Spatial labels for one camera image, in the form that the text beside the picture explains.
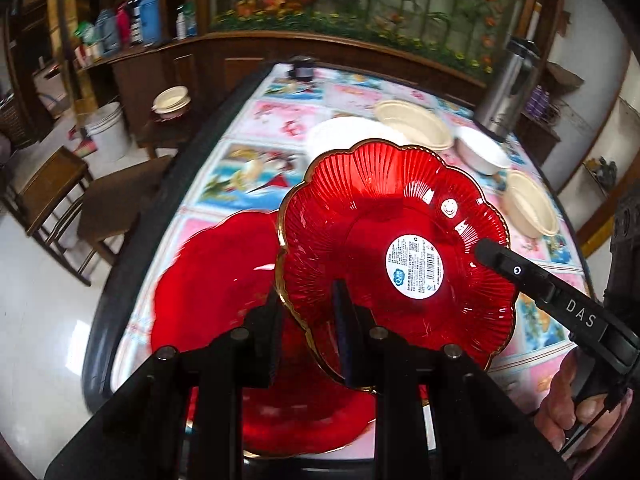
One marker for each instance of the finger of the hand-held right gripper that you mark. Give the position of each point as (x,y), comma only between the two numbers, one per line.
(525,275)

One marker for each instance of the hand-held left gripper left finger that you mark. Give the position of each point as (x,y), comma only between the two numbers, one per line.
(260,350)

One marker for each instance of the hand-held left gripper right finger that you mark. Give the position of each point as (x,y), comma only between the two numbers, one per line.
(344,330)

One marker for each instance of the cream disposable bowl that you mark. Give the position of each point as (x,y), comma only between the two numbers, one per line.
(415,122)
(530,200)

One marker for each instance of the white ceramic bowl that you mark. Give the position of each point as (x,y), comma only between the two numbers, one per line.
(480,152)

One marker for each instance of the red glass plate with label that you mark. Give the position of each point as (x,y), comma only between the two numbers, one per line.
(400,200)

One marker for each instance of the white plate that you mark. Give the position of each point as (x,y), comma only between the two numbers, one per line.
(340,132)

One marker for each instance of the person's right hand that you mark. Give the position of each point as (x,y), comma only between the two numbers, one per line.
(560,410)

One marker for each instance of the pair of shoes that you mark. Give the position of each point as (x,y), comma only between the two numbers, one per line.
(600,170)

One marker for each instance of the black-rimmed dining table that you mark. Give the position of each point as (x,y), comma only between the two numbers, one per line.
(150,200)

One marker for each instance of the stainless steel thermos jug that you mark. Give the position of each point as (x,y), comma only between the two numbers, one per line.
(505,90)

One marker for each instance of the brown square stool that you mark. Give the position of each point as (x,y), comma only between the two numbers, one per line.
(120,200)

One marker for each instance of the small wooden stool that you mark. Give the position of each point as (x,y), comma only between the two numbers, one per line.
(165,135)

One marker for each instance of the cream bowl on red lid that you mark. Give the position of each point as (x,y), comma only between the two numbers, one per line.
(171,100)

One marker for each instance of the white plastic bucket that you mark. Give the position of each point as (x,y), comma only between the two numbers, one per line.
(107,132)

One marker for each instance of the small black round object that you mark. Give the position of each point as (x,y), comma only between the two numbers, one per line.
(301,67)

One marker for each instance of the dark wooden cabinet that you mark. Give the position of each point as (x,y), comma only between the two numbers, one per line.
(160,70)

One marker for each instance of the artificial flower display panel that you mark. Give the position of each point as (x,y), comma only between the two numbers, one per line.
(375,0)

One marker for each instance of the white spray bottle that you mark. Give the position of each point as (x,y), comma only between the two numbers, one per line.
(181,22)

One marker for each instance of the green spray bottle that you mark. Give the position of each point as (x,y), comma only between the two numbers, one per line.
(190,17)

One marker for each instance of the wicker basket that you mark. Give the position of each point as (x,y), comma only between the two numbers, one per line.
(10,120)

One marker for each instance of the blue thermos bottle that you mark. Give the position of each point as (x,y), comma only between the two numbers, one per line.
(149,15)

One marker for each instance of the blue water jug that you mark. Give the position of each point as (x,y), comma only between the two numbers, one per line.
(107,30)

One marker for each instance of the pink bottle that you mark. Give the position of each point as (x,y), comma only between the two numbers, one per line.
(122,22)

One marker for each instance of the dark bottle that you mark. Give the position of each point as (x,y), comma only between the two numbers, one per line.
(132,12)

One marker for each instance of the green packet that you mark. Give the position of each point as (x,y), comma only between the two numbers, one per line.
(85,32)

